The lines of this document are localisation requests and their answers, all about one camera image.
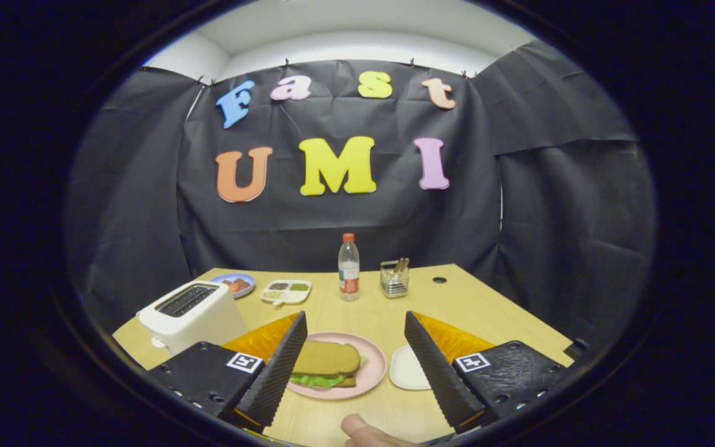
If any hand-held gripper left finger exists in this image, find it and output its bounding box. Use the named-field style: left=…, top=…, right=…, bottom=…
left=146, top=310, right=308, bottom=434

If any white toaster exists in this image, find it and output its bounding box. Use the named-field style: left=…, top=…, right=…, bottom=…
left=137, top=280, right=250, bottom=356

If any pink plate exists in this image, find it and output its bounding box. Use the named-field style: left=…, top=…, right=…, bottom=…
left=287, top=332, right=388, bottom=400

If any brown toasted bread slice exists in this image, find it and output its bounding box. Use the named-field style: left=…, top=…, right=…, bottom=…
left=294, top=340, right=362, bottom=377

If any clear red-capped water bottle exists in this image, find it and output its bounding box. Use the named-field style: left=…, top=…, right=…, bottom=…
left=338, top=233, right=361, bottom=302

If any metal wire utensil holder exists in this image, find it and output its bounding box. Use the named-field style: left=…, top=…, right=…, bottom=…
left=380, top=260, right=410, bottom=299

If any black backdrop cloth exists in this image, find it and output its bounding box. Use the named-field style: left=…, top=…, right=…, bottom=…
left=66, top=40, right=656, bottom=348

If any green lettuce leaf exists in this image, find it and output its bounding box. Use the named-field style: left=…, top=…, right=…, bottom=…
left=289, top=371, right=358, bottom=389

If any small white plate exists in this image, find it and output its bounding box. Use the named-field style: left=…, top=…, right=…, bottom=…
left=389, top=345, right=433, bottom=391

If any white divided condiment dish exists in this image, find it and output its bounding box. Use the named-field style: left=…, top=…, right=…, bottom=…
left=260, top=279, right=312, bottom=306

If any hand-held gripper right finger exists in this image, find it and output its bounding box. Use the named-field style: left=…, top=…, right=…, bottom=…
left=403, top=310, right=572, bottom=434

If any blue plate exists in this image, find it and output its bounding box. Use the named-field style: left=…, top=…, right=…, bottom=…
left=210, top=273, right=256, bottom=299

